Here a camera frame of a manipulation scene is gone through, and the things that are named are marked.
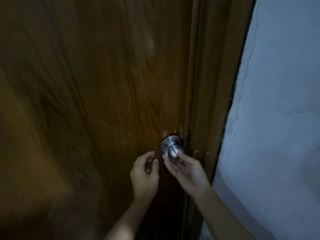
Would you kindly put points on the person's left forearm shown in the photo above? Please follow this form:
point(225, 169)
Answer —
point(127, 219)

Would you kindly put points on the person's right thumb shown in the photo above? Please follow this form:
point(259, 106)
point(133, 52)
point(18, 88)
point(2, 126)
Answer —
point(186, 158)

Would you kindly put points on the brown wooden door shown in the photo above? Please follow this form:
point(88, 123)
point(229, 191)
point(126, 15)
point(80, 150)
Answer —
point(87, 102)

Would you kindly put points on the person's right forearm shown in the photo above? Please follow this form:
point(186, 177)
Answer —
point(223, 214)

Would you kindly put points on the person's left hand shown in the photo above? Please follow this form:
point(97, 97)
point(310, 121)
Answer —
point(144, 181)

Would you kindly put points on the person's left thumb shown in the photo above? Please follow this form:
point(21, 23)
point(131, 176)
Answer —
point(154, 168)

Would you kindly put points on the silver metal door knob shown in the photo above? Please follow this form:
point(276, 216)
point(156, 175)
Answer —
point(172, 146)

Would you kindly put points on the brown wooden door frame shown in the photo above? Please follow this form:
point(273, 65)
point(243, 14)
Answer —
point(207, 97)

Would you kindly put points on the person's right hand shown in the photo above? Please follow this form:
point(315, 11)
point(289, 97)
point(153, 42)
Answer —
point(190, 174)

